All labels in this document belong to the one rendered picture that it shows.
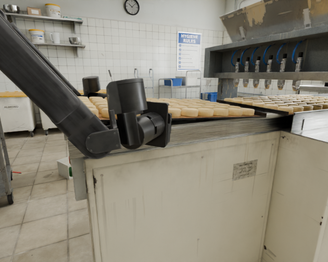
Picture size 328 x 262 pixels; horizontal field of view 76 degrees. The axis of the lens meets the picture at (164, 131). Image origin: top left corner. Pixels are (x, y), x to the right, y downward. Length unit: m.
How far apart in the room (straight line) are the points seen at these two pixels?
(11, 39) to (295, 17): 0.86
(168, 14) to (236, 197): 4.84
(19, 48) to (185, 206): 0.59
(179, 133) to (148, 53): 4.46
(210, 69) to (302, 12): 0.49
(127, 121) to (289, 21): 0.77
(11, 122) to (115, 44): 2.43
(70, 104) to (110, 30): 4.52
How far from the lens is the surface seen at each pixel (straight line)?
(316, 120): 0.97
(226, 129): 0.71
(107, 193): 0.60
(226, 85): 1.31
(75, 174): 0.62
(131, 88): 0.37
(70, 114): 0.36
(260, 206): 0.96
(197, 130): 0.64
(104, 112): 0.53
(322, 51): 0.92
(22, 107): 4.13
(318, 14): 0.93
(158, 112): 0.47
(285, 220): 0.99
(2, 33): 0.40
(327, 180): 0.84
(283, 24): 1.00
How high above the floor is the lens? 1.04
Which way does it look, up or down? 15 degrees down
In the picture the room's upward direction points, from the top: straight up
